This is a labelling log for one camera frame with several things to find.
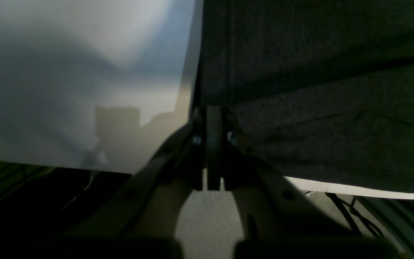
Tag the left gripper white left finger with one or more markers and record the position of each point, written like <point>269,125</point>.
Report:
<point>140,220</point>

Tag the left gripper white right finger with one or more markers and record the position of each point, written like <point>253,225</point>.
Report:
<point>278,222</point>

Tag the black t-shirt with colourful print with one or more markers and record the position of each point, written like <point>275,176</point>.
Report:
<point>325,88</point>

